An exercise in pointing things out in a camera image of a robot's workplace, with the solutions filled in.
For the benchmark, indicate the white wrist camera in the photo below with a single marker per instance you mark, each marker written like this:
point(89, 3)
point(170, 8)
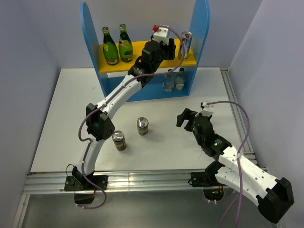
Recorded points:
point(161, 34)
point(207, 109)

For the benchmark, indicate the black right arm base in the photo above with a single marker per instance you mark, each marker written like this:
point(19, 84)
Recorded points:
point(212, 189)

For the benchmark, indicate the green Perrier bottle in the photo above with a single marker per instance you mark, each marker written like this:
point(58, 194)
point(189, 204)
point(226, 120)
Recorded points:
point(125, 45)
point(110, 50)

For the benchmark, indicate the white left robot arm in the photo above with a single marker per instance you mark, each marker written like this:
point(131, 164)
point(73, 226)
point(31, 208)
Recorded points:
point(99, 117)

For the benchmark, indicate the dark olive drink can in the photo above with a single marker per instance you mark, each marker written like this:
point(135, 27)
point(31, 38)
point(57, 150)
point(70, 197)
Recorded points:
point(142, 125)

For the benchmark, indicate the silver white energy can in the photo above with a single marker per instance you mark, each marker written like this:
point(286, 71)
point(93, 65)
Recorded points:
point(186, 37)

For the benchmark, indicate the aluminium mounting rail frame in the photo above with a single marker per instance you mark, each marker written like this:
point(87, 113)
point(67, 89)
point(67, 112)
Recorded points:
point(148, 181)

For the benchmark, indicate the clear glass bottle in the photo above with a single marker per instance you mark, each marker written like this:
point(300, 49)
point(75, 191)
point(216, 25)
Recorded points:
point(168, 82)
point(179, 80)

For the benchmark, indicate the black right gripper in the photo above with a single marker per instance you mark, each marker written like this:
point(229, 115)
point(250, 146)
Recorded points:
point(187, 114)

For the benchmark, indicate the clear glass bottle left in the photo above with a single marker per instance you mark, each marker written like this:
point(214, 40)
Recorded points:
point(168, 82)

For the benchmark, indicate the clear glass bottle right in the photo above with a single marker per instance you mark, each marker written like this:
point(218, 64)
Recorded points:
point(179, 80)

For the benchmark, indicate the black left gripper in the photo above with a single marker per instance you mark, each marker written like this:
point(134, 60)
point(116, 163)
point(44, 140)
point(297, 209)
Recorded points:
point(169, 49)

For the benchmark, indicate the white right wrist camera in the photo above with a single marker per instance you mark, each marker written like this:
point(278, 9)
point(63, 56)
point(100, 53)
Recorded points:
point(207, 109)

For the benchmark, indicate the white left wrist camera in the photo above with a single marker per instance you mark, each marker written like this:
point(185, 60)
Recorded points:
point(161, 34)

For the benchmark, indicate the blue and yellow shelf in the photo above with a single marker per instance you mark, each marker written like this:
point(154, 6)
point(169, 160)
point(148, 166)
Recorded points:
point(199, 28)

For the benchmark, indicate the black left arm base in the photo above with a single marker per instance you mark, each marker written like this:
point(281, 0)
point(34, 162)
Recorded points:
point(85, 193)

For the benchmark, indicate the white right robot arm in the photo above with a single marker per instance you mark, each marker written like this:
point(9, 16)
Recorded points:
point(272, 196)

